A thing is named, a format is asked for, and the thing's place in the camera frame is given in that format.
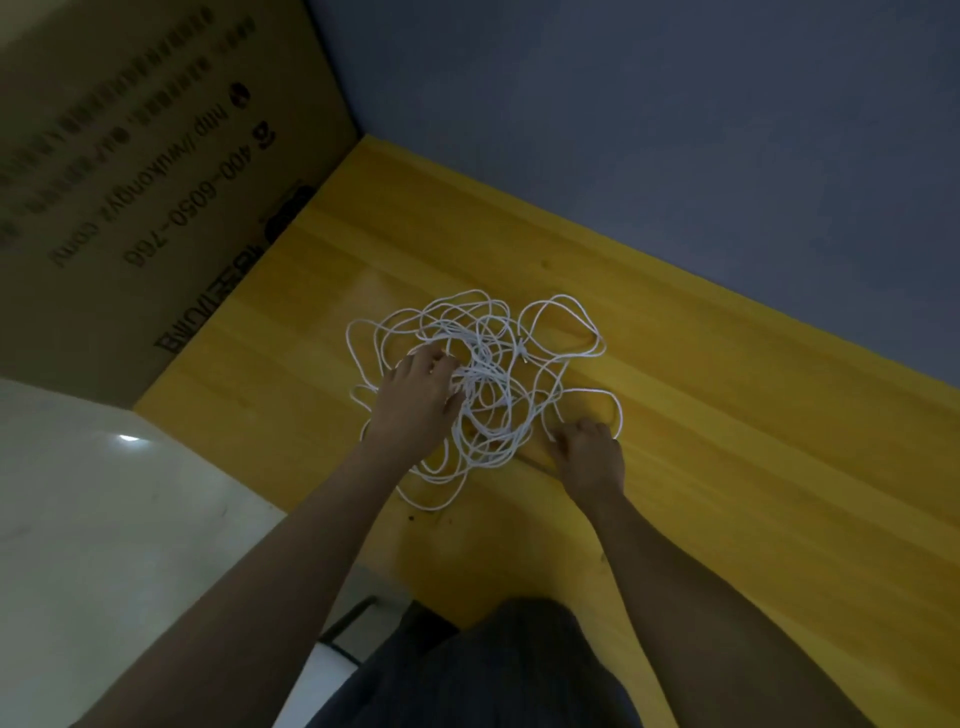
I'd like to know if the person's right hand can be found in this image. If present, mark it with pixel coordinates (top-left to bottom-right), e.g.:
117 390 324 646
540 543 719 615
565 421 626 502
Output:
546 417 630 522

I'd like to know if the plain brown cardboard box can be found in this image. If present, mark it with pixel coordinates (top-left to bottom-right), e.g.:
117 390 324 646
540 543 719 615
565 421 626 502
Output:
0 0 365 411

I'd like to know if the person's left hand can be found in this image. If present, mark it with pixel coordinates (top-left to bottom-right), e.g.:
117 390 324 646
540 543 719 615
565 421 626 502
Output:
358 342 468 470

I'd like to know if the person's left forearm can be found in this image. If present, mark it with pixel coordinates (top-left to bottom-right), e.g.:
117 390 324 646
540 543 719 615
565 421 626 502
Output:
72 442 414 728

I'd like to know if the person's dark clothing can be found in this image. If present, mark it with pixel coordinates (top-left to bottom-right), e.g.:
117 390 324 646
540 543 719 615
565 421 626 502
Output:
307 597 647 728

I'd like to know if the person's right forearm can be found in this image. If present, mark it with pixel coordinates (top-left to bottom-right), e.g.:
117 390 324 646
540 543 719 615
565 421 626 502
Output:
582 495 879 728

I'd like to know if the tangle of white cables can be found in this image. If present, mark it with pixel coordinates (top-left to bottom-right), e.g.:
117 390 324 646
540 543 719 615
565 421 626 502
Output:
345 288 626 516

